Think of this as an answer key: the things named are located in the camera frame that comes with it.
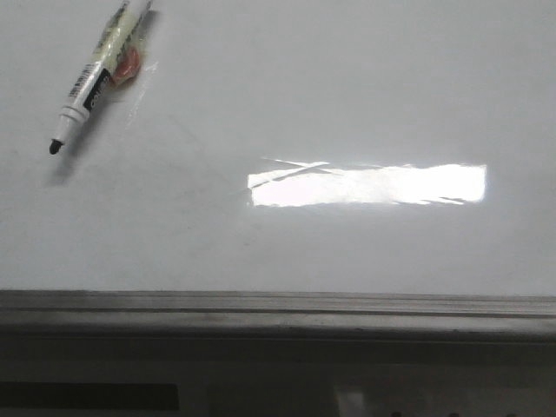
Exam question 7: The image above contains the white whiteboard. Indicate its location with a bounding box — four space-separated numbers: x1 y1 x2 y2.
1 1 555 341

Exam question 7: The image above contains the white whiteboard marker pen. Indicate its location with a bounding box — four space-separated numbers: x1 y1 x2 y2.
49 1 152 155

